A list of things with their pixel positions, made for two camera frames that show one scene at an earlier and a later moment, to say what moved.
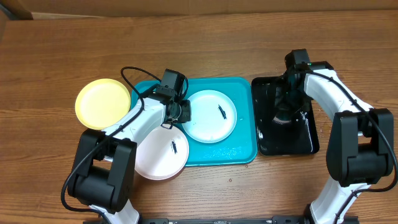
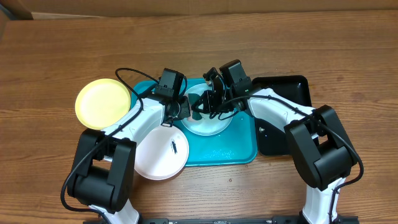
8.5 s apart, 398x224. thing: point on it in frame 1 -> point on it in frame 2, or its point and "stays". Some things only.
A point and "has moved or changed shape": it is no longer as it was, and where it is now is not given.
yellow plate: x=102 y=103 stays
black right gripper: x=283 y=111 -> x=210 y=101
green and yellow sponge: x=281 y=118 has moved or changed shape
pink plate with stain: x=161 y=154 stays
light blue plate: x=213 y=117 has moved or changed shape
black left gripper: x=185 y=116 stays
